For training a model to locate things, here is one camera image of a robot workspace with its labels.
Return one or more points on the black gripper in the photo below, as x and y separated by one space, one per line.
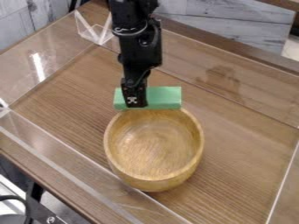
141 55

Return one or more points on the green rectangular block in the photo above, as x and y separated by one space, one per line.
159 98

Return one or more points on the brown wooden bowl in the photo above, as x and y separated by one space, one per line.
154 147

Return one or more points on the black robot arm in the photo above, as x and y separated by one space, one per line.
138 30

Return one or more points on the clear acrylic tray wall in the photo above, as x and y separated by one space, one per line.
57 85

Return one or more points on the clear acrylic corner bracket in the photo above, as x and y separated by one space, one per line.
99 34

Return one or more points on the black table leg frame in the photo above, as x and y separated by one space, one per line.
38 212

